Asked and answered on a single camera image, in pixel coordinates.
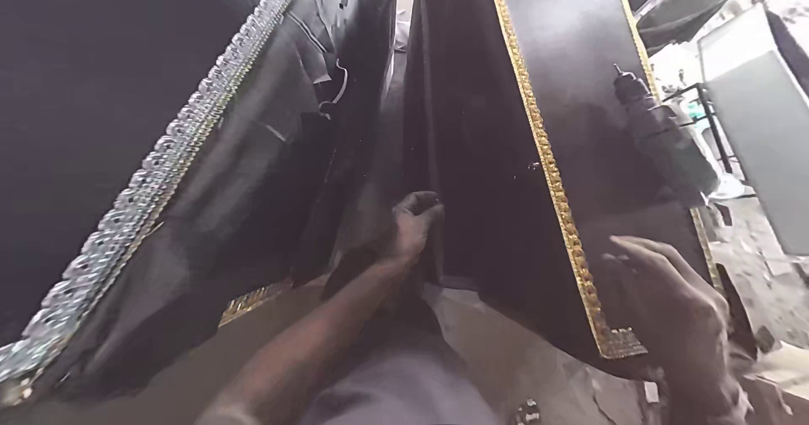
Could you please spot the person's left hand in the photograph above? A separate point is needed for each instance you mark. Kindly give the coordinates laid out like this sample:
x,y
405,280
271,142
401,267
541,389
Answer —
x,y
412,228

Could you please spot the person's right hand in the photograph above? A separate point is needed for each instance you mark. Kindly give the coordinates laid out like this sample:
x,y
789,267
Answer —
x,y
689,311

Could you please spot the person's left fingers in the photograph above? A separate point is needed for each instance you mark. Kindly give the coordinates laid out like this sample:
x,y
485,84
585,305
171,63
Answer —
x,y
422,202

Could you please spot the person's right fingers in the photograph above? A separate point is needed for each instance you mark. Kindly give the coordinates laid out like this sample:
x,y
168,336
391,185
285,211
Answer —
x,y
654,257

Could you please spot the person's left forearm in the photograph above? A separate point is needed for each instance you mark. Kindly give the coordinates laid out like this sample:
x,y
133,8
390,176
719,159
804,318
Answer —
x,y
316,327

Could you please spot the dark box with gold trim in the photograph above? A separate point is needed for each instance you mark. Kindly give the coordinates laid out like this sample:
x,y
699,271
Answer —
x,y
486,178

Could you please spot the gold braided trim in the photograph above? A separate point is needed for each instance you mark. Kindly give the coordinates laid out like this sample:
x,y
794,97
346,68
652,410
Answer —
x,y
639,41
547,159
253,303

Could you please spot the thin white thread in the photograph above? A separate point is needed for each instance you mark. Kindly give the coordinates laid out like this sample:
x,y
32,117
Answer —
x,y
345,79

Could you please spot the large pale board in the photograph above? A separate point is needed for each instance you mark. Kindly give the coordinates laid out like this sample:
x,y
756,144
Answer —
x,y
758,134

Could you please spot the crumpled dark glossy sheet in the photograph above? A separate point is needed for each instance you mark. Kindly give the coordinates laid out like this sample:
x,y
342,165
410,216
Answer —
x,y
246,178

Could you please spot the person's body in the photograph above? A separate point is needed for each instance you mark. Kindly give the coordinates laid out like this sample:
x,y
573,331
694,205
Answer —
x,y
398,390

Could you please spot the small shiny metal object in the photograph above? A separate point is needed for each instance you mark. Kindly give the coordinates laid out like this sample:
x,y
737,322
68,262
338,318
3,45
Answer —
x,y
528,411

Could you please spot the silver braided trim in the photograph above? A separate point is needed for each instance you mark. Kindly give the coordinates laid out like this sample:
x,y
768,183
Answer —
x,y
133,204

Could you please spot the dark panel with silver trim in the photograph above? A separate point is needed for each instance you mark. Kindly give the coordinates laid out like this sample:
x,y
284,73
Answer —
x,y
95,65

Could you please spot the black metal frame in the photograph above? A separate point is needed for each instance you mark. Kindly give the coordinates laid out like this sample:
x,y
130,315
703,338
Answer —
x,y
714,125

